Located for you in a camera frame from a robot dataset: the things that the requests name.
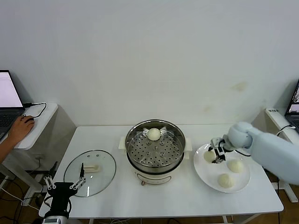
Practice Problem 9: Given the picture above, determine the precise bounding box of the white steamed baozi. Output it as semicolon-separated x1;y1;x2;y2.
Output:
147;127;161;142
227;159;244;174
217;173;235;189
203;150;217;163

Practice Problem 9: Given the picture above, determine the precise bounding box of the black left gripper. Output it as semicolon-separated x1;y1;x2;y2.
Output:
43;161;87;217

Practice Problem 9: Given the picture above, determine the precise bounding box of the dark laptop with video windows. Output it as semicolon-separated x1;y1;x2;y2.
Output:
285;78;299;130

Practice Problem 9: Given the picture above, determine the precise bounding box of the round glass pot lid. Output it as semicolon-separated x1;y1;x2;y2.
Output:
63;149;117;198

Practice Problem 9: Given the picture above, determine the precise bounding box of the dark laptop with pale screen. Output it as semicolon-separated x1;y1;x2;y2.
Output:
0;69;26;142

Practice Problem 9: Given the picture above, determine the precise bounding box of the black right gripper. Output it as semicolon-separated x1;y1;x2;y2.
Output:
207;140;232;164

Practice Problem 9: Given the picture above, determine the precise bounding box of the white charging cable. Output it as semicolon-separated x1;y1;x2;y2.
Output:
275;125;295;137

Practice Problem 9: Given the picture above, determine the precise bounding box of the stainless steel steamer insert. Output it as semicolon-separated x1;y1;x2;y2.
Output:
125;119;187;169

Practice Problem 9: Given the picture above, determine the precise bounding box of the bare person hand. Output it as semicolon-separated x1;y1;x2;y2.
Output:
7;116;35;147

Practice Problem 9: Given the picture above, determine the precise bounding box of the round white plate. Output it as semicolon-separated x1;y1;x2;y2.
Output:
193;142;251;193

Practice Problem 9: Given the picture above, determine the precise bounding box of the black desk cable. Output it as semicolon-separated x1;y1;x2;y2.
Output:
22;102;47;117

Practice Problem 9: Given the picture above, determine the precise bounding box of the white floor cable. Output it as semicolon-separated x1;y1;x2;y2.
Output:
0;188;24;202

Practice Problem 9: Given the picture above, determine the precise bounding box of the black floor cable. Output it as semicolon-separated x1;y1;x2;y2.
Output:
0;179;26;203

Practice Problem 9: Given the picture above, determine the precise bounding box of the bare person forearm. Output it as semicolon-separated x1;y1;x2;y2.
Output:
0;139;16;164

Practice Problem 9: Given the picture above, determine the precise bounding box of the cream electric cooker base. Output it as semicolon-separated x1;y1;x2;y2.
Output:
118;136;193;187

